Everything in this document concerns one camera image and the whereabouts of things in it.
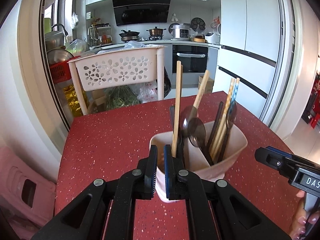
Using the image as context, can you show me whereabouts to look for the small dark spoon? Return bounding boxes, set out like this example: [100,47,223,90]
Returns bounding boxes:
[218,100,237,162]

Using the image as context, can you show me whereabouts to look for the black plastic utensil handle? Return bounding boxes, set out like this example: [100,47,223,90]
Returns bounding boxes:
[206,101,224,152]

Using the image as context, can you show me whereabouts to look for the blue patterned wooden chopstick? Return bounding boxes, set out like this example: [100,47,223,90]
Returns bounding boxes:
[212,77,241,158]

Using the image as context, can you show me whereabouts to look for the dark translucent spoon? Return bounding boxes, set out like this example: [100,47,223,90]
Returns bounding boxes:
[180,106,199,138]

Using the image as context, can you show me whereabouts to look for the plain wooden chopstick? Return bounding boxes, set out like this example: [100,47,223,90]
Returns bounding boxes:
[193,70,210,109]

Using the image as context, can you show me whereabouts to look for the short wooden chopstick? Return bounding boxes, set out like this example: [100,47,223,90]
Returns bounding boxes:
[171,61,183,157]

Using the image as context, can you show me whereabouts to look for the thin wooden chopstick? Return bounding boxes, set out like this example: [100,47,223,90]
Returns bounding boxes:
[210,116,226,160]

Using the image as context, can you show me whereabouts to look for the person's right hand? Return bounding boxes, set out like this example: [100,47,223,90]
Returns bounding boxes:
[289,190,319,239]

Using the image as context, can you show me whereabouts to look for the pink utensil holder caddy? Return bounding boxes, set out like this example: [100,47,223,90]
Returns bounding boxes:
[149,126,248,203]

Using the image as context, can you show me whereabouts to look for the yellow patterned wooden chopstick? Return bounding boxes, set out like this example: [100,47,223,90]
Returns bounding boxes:
[208,77,236,157]

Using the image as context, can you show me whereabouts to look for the pink plastic stool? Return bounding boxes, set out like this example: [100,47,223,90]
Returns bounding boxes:
[1,147,56,239]

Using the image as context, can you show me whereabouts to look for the cardboard box on floor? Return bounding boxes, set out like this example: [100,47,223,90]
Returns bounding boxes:
[198,76,214,94]

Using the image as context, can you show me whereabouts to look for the white refrigerator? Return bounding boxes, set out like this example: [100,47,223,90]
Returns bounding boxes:
[213,0,280,118]

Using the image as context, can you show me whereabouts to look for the black built-in oven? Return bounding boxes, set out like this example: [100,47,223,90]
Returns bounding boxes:
[172,44,208,88]

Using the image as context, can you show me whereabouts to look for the pink flower-pattern basket cart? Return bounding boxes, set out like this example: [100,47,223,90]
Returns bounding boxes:
[68,44,164,115]

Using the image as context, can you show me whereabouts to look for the silver rice cooker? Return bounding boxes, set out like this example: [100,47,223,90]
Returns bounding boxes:
[169,23,190,41]

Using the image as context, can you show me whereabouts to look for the black wok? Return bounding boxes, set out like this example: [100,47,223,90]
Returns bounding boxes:
[119,30,140,38]

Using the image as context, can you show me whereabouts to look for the steel cooking pot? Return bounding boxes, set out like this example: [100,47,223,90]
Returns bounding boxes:
[147,27,166,37]

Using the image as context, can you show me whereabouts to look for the black range hood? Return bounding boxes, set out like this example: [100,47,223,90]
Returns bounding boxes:
[112,0,171,26]

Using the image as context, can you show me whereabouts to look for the red decorations on wall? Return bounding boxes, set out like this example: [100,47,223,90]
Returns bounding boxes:
[302,73,319,128]

